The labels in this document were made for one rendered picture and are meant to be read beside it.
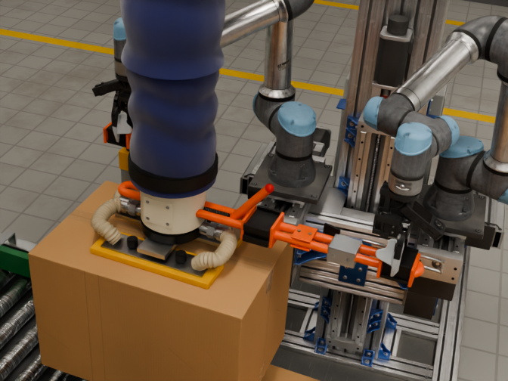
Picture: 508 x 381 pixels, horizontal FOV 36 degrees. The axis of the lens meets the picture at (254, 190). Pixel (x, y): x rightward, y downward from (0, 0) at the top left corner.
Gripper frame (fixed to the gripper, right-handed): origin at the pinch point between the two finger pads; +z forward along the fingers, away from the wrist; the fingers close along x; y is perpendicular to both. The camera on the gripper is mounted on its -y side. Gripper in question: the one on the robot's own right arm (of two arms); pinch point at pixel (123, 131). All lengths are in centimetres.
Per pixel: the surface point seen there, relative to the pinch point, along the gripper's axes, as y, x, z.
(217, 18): 41, -27, -53
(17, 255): -40, -6, 57
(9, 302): -35, -18, 67
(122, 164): -12.2, 19.4, 25.4
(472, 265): 106, 150, 120
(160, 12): 32, -36, -55
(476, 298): 112, 125, 120
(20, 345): -19, -34, 65
